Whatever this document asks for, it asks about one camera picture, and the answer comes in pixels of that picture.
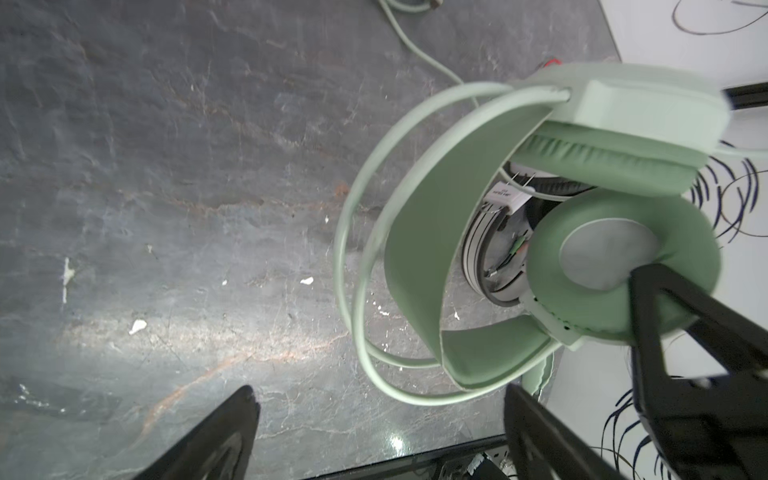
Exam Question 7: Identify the black white headphones red cable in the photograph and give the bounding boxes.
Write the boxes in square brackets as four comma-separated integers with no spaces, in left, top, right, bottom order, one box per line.
[460,160,595,308]

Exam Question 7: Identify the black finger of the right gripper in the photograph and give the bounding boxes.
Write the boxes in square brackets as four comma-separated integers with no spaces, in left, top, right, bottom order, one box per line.
[630,264,767,479]

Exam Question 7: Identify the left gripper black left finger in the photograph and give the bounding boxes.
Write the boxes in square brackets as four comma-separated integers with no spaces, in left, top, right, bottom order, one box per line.
[137,385,260,480]

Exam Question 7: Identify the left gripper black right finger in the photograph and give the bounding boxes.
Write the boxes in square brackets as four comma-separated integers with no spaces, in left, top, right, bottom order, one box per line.
[503,383,622,480]

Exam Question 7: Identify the green headphones with cable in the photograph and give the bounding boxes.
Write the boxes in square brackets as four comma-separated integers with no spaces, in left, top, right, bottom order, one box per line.
[332,0,768,408]

